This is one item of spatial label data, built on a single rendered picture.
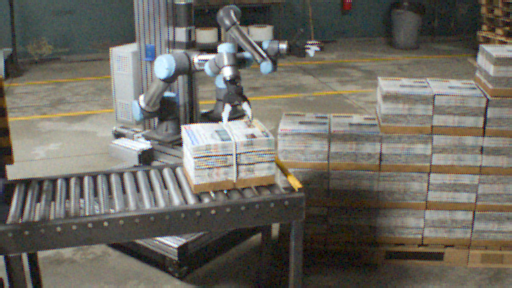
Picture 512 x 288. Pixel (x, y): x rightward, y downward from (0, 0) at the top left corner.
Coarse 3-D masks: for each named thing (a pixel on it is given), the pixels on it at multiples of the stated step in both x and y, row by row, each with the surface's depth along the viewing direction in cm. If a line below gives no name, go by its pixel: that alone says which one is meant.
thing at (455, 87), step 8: (432, 80) 364; (440, 80) 365; (448, 80) 365; (456, 80) 365; (464, 80) 365; (472, 80) 366; (432, 88) 346; (440, 88) 347; (448, 88) 347; (456, 88) 347; (464, 88) 348; (472, 88) 348; (480, 96) 333
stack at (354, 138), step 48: (288, 144) 353; (336, 144) 351; (384, 144) 348; (432, 144) 346; (480, 144) 342; (288, 192) 363; (336, 192) 361; (384, 192) 357; (432, 192) 354; (288, 240) 374
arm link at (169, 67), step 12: (156, 60) 304; (168, 60) 300; (180, 60) 303; (156, 72) 306; (168, 72) 300; (180, 72) 305; (156, 84) 314; (168, 84) 314; (144, 96) 328; (156, 96) 322; (132, 108) 337; (144, 108) 330; (156, 108) 332
